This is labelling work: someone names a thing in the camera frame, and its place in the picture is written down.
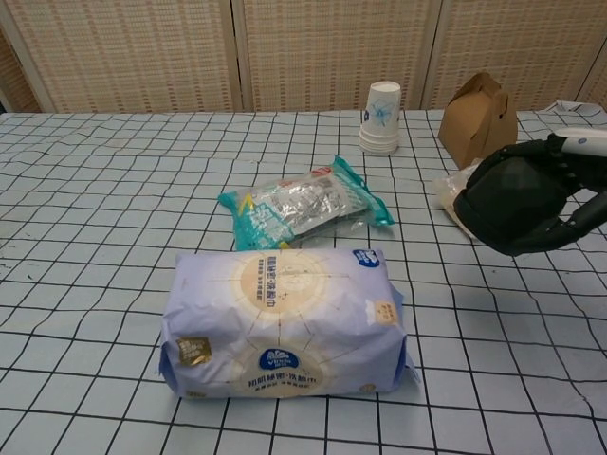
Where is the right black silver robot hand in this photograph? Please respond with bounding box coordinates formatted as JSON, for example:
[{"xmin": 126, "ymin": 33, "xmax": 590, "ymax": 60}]
[{"xmin": 487, "ymin": 126, "xmax": 607, "ymax": 255}]

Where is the woven bamboo screen panel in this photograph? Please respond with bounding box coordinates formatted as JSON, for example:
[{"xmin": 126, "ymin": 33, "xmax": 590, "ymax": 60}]
[
  {"xmin": 0, "ymin": 0, "xmax": 244, "ymax": 115},
  {"xmin": 420, "ymin": 0, "xmax": 607, "ymax": 113},
  {"xmin": 230, "ymin": 0, "xmax": 445, "ymax": 114},
  {"xmin": 576, "ymin": 59, "xmax": 607, "ymax": 109},
  {"xmin": 0, "ymin": 26, "xmax": 45, "ymax": 114}
]

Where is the brown paper gable box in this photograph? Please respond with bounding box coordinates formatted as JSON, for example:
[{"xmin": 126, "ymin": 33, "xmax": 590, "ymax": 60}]
[{"xmin": 436, "ymin": 71, "xmax": 520, "ymax": 170}]

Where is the clear labelled snack pack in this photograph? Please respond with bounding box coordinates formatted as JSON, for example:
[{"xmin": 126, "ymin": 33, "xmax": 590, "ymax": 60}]
[{"xmin": 432, "ymin": 160, "xmax": 483, "ymax": 239}]

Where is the stack of white paper cups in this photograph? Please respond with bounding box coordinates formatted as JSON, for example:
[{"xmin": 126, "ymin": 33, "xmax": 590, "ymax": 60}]
[{"xmin": 358, "ymin": 81, "xmax": 401, "ymax": 156}]

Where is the teal foil snack bag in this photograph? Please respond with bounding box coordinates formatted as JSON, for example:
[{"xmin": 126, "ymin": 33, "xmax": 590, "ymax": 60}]
[{"xmin": 217, "ymin": 155, "xmax": 395, "ymax": 252}]

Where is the lavender tissue pack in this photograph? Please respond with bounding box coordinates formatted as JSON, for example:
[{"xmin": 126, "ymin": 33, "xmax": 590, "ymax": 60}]
[{"xmin": 157, "ymin": 246, "xmax": 417, "ymax": 401}]

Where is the blue checkered tablecloth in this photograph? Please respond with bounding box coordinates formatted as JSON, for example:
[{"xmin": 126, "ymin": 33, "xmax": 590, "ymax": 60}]
[{"xmin": 0, "ymin": 99, "xmax": 607, "ymax": 455}]

